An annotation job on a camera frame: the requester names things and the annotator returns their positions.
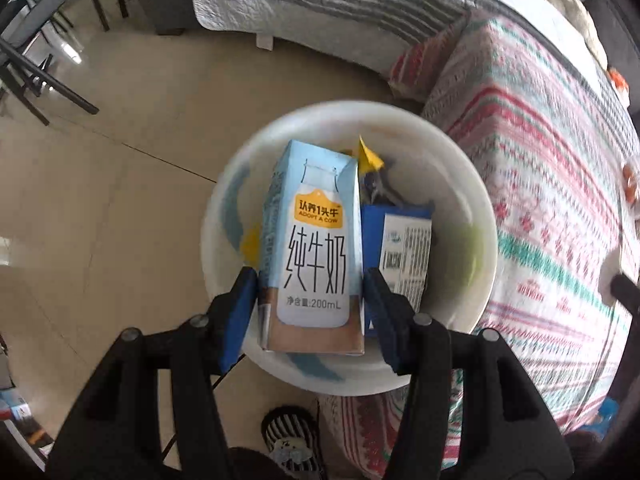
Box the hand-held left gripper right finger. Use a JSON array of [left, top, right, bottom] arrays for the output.
[[362, 267, 576, 480]]

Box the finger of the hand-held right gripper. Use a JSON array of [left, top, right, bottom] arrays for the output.
[[610, 272, 640, 312]]

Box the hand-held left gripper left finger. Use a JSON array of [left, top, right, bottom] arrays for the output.
[[45, 266, 259, 480]]

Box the blue box with white label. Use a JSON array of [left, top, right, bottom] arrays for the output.
[[361, 204, 433, 337]]

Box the light blue milk carton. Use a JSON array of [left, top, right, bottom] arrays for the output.
[[257, 140, 366, 356]]

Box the white round bin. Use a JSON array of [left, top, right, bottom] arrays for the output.
[[200, 100, 498, 396]]

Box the black and white striped slipper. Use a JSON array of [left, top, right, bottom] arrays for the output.
[[261, 406, 322, 480]]

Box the red and green patterned blanket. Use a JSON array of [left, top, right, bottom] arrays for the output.
[[320, 10, 640, 480]]

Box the orange snack packet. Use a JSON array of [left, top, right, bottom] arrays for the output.
[[607, 69, 630, 97]]

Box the white plush toy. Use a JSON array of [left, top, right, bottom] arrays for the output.
[[542, 0, 608, 68]]

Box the grey chair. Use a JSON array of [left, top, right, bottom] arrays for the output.
[[0, 0, 132, 127]]

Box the dark grey sofa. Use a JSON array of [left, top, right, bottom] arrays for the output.
[[122, 0, 640, 111]]

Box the grey striped quilt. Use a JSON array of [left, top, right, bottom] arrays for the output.
[[175, 0, 640, 133]]

